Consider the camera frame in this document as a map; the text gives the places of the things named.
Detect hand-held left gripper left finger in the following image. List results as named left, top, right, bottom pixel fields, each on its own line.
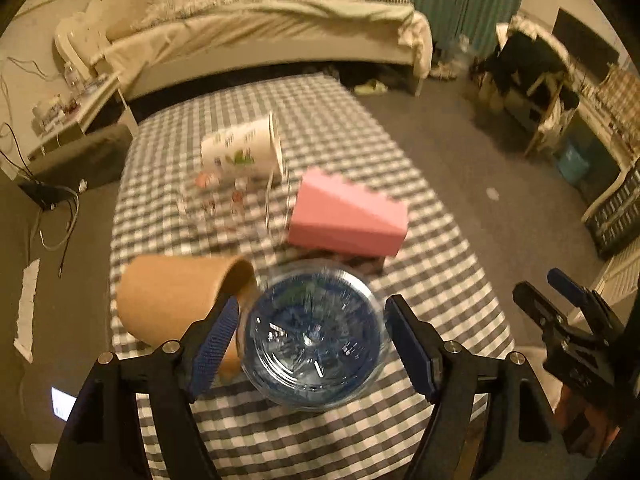
left=50, top=296, right=241, bottom=480

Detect white printed paper cup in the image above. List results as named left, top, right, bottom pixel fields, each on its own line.
left=200, top=111, right=287, bottom=182

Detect bed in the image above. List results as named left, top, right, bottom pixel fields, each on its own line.
left=54, top=0, right=434, bottom=127

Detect clear plastic water bottle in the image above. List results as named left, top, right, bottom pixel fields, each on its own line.
left=239, top=259, right=392, bottom=414

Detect clear printed glass cup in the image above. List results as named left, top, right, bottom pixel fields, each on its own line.
left=176, top=169, right=292, bottom=242

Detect chair with dark clothes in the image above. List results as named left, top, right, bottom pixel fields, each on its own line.
left=474, top=14, right=582, bottom=157

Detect cream pillow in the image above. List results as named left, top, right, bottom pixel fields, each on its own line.
left=102, top=0, right=157, bottom=43

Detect glowing screen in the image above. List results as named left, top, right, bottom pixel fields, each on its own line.
left=50, top=386, right=79, bottom=422

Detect white side table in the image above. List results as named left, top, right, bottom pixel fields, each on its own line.
left=27, top=74, right=140, bottom=162

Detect white slatted rack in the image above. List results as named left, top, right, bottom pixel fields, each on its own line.
left=581, top=157, right=640, bottom=262

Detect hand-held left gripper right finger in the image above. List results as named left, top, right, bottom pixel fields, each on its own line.
left=384, top=294, right=566, bottom=480

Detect person's right hand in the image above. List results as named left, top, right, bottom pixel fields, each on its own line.
left=559, top=384, right=622, bottom=460

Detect pink box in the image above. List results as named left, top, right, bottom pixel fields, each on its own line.
left=286, top=167, right=409, bottom=259

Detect brown paper cup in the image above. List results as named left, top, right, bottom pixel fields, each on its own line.
left=115, top=254, right=258, bottom=382

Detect blue bin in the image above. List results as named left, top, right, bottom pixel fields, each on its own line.
left=556, top=141, right=593, bottom=187

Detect white paper strip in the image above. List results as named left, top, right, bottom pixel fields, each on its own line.
left=13, top=258, right=42, bottom=364

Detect grey checked tablecloth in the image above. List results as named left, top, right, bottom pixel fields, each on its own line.
left=108, top=73, right=517, bottom=480

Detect grey ottoman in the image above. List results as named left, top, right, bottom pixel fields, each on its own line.
left=19, top=123, right=135, bottom=202

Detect black wall screen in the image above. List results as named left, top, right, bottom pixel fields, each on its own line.
left=554, top=7, right=622, bottom=84

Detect black floor cables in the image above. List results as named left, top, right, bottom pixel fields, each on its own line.
left=0, top=55, right=86, bottom=278

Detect yellow-green slipper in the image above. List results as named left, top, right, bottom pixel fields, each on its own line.
left=354, top=79, right=390, bottom=97

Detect pair of shoes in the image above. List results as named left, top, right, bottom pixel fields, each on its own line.
left=429, top=59, right=460, bottom=82

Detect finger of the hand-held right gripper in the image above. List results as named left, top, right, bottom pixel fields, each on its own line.
left=547, top=268, right=602, bottom=322
left=513, top=281, right=572, bottom=347

